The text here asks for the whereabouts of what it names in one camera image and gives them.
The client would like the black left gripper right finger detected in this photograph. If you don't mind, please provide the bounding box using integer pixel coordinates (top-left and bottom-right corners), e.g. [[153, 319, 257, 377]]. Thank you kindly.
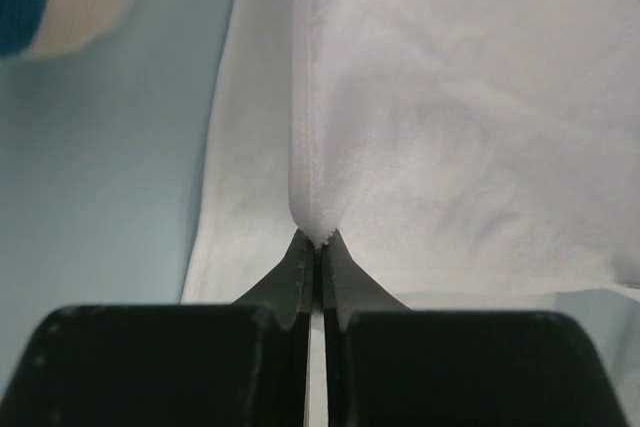
[[321, 235, 629, 426]]

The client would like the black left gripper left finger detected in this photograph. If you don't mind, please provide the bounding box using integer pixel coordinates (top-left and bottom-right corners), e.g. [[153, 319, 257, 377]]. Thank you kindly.
[[1, 233, 313, 426]]

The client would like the white towel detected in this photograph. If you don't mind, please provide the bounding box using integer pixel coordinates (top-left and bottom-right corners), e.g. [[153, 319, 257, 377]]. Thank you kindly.
[[179, 0, 640, 427]]

